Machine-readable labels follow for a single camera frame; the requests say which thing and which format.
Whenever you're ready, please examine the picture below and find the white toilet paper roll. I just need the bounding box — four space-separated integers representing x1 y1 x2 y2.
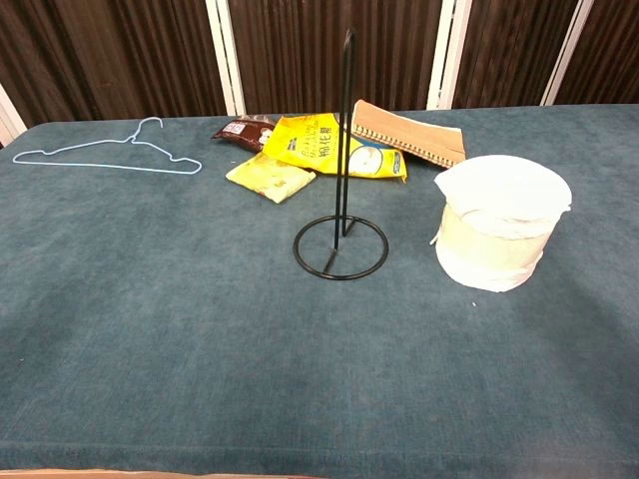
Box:
429 154 573 293

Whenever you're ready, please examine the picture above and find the small yellow packet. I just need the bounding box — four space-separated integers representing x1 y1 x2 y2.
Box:
225 152 318 205

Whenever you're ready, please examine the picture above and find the large yellow snack bag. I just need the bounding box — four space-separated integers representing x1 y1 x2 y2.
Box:
262 113 408 185

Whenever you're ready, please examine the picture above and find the brown snack packet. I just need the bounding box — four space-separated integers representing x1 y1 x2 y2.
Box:
211 115 278 154

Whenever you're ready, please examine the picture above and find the brown spiral notebook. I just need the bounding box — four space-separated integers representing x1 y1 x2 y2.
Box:
350 99 467 170

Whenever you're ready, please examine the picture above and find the teal felt table cover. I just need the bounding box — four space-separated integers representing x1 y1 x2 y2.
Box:
0 103 639 479

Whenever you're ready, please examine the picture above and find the white partition frame post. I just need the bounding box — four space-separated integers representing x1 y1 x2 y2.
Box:
0 82 29 146
540 0 596 107
426 0 473 111
204 0 247 117

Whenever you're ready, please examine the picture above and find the black wire paper towel stand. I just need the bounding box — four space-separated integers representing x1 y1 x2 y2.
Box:
293 28 390 280

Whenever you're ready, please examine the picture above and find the light blue wire hanger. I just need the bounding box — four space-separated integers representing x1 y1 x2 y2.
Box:
12 117 204 176

